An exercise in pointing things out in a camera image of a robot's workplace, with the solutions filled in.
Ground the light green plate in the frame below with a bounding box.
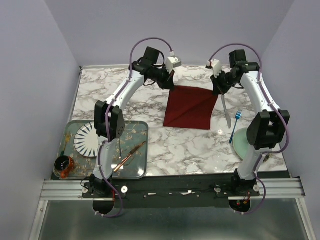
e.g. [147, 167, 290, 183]
[232, 128, 250, 161]

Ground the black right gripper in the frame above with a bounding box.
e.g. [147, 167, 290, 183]
[210, 70, 238, 97]

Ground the aluminium frame rail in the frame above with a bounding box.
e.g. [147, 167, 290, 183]
[40, 176, 306, 201]

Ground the black and orange cup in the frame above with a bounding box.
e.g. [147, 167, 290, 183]
[54, 155, 75, 179]

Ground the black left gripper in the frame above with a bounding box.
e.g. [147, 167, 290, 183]
[150, 65, 175, 91]

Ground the blue handled fork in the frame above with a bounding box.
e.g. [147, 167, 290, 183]
[229, 109, 242, 144]

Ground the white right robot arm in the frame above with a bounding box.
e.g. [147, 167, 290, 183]
[206, 49, 290, 196]

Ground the rose gold knife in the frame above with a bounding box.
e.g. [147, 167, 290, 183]
[113, 141, 146, 173]

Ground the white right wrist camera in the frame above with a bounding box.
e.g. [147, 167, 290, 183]
[206, 59, 223, 78]

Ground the silver spoon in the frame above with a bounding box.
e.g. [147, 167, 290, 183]
[118, 138, 122, 160]

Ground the silver table knife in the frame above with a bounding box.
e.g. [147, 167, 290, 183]
[221, 95, 232, 129]

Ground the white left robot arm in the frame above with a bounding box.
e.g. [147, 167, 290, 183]
[88, 47, 182, 198]

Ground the gold fork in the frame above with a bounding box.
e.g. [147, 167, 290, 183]
[60, 132, 71, 156]

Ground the dark red cloth napkin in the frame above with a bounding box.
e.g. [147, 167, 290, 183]
[163, 86, 218, 130]

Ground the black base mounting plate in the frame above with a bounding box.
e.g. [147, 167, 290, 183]
[80, 173, 260, 211]

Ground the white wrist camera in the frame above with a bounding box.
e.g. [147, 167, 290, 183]
[206, 59, 223, 78]
[165, 51, 182, 74]

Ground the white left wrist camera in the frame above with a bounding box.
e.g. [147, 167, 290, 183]
[165, 51, 182, 74]

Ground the blue striped white plate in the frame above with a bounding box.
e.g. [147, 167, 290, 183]
[74, 121, 99, 158]

